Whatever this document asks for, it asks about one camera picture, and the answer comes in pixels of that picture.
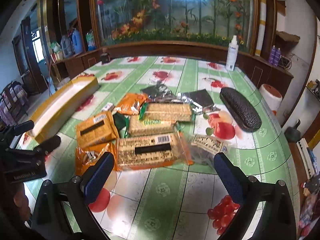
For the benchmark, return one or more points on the white spray bottle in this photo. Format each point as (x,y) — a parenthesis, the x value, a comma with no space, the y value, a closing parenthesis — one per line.
(232,54)

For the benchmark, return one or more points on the yellow white tray box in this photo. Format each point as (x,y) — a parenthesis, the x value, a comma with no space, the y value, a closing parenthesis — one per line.
(51,115)

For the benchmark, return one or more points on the person's left hand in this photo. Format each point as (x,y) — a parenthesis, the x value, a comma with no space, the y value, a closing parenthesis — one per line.
(22,203)

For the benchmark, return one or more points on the small orange cracker box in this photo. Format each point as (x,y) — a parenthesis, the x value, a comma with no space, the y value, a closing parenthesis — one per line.
(97,129)

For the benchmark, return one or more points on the orange crinkled snack bag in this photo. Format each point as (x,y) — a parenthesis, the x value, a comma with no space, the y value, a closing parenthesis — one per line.
(88,156)

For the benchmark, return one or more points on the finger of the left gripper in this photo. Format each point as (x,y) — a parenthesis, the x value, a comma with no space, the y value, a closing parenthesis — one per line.
(47,147)
(9,132)

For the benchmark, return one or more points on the flower glass display panel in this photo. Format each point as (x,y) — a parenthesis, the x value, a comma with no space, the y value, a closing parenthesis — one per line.
(206,21)

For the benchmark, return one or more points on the wooden chair with cloth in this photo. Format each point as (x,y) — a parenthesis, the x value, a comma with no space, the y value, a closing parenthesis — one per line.
(14,103)

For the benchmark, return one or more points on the large orange cracker pack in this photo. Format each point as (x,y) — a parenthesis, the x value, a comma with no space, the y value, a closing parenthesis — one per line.
(151,151)

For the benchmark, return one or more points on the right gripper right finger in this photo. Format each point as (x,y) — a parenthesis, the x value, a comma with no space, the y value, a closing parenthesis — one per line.
(232,177)

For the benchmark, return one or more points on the silver foil bag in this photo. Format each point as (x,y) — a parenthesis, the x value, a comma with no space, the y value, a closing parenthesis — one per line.
(158,93)
(200,101)

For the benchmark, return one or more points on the purple bottle right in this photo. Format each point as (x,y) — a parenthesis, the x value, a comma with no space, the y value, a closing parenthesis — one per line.
(277,57)

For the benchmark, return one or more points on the clear bag dark snacks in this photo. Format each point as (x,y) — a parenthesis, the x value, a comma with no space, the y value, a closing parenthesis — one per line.
(204,148)

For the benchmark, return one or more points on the small white candy pack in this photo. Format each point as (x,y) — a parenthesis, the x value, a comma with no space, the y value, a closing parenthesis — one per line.
(108,107)

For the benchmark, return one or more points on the blue thermos jug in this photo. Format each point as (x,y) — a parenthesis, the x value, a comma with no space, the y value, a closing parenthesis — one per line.
(77,44)

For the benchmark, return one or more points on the blue green detergent bag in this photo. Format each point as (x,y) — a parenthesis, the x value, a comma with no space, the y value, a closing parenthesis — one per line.
(90,41)

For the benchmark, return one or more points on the dark green packet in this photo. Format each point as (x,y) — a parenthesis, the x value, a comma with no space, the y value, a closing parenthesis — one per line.
(122,123)

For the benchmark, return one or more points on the grey water jug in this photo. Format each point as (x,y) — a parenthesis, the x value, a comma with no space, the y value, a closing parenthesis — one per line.
(66,46)

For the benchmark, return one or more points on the dark ink bottle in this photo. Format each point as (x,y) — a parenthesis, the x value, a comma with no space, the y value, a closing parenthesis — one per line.
(105,56)

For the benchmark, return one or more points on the green cracker pack plain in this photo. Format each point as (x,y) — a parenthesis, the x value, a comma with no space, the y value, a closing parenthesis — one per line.
(167,112)

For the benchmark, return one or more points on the black glasses case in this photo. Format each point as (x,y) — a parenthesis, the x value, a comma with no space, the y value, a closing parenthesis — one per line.
(240,109)

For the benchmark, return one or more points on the orange sachet snack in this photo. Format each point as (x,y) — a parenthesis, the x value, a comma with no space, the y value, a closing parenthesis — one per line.
(131,104)

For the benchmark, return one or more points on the green cracker pack weidan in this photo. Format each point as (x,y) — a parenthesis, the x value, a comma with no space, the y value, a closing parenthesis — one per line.
(136,127)

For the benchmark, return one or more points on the white orange stool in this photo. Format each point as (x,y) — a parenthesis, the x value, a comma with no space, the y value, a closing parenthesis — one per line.
(272,97)

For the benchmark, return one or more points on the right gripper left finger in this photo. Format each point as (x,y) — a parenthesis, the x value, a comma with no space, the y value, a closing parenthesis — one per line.
(95,177)

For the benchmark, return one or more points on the green white bag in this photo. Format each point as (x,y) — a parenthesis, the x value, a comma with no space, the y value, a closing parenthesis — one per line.
(57,54)

